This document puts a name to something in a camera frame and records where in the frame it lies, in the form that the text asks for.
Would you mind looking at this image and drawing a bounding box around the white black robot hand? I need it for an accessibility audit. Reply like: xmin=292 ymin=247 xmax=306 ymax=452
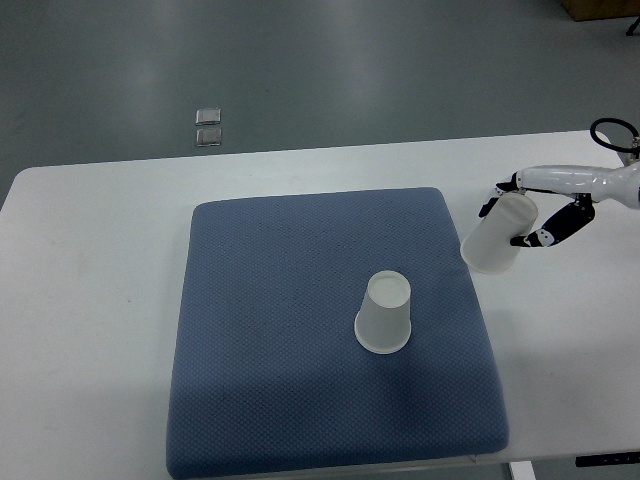
xmin=478 ymin=165 xmax=639 ymax=248

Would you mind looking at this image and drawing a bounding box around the white paper cup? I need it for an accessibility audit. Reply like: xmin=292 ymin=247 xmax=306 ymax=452
xmin=354 ymin=270 xmax=411 ymax=355
xmin=460 ymin=193 xmax=538 ymax=274

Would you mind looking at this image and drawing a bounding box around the white paper cup on cushion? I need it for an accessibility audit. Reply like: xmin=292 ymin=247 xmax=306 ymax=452
xmin=354 ymin=270 xmax=411 ymax=355

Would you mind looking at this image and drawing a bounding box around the brown cardboard box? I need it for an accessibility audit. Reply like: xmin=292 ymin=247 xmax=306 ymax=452
xmin=560 ymin=0 xmax=639 ymax=21

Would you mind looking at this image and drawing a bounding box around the black tripod leg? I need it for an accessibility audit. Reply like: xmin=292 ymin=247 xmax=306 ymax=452
xmin=625 ymin=17 xmax=640 ymax=36

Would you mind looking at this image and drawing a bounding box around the white table leg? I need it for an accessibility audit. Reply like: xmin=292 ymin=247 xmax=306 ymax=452
xmin=508 ymin=461 xmax=536 ymax=480

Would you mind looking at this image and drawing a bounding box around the black table control panel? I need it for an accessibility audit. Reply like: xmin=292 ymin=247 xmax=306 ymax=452
xmin=575 ymin=451 xmax=640 ymax=468

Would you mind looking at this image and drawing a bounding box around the blue fabric cushion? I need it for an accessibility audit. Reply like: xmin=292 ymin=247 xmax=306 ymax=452
xmin=166 ymin=187 xmax=509 ymax=479

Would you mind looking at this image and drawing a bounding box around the lower metal floor plate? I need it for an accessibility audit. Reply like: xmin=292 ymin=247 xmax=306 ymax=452
xmin=195 ymin=127 xmax=222 ymax=147

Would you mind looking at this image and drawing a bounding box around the metal floor plate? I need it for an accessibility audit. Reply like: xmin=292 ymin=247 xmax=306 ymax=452
xmin=195 ymin=127 xmax=222 ymax=147
xmin=195 ymin=107 xmax=222 ymax=126

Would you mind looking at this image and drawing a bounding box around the upper metal floor plate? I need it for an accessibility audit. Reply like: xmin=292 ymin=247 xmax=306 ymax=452
xmin=195 ymin=107 xmax=222 ymax=126

